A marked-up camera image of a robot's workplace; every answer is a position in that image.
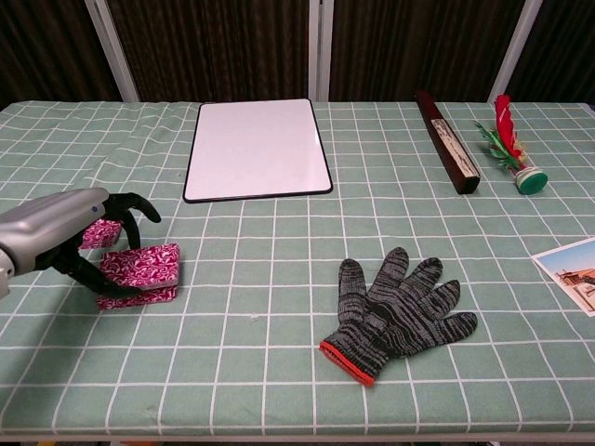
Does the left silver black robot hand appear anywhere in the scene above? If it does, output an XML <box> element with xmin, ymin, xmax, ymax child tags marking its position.
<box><xmin>0</xmin><ymin>188</ymin><xmax>163</xmax><ymax>299</ymax></box>

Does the white board with black rim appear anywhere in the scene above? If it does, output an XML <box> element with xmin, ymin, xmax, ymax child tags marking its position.
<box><xmin>182</xmin><ymin>98</ymin><xmax>335</xmax><ymax>204</ymax></box>

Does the green checkered tablecloth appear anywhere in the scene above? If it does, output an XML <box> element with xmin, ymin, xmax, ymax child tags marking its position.
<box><xmin>0</xmin><ymin>99</ymin><xmax>595</xmax><ymax>439</ymax></box>

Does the grey knit work glove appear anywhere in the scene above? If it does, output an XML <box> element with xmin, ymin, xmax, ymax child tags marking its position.
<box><xmin>319</xmin><ymin>246</ymin><xmax>480</xmax><ymax>389</ymax></box>

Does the dark red long box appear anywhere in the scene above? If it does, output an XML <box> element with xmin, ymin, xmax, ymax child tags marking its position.
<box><xmin>415</xmin><ymin>89</ymin><xmax>482</xmax><ymax>196</ymax></box>

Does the red green feather shuttlecock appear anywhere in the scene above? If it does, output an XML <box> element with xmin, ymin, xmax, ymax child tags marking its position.
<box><xmin>473</xmin><ymin>94</ymin><xmax>549</xmax><ymax>196</ymax></box>

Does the photo postcard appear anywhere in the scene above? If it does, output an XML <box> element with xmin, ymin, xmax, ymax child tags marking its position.
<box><xmin>532</xmin><ymin>236</ymin><xmax>595</xmax><ymax>319</ymax></box>

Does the white partition post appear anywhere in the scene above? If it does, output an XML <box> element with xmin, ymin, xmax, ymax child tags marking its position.
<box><xmin>307</xmin><ymin>0</ymin><xmax>336</xmax><ymax>103</ymax></box>
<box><xmin>84</xmin><ymin>0</ymin><xmax>141</xmax><ymax>103</ymax></box>
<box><xmin>490</xmin><ymin>0</ymin><xmax>545</xmax><ymax>104</ymax></box>

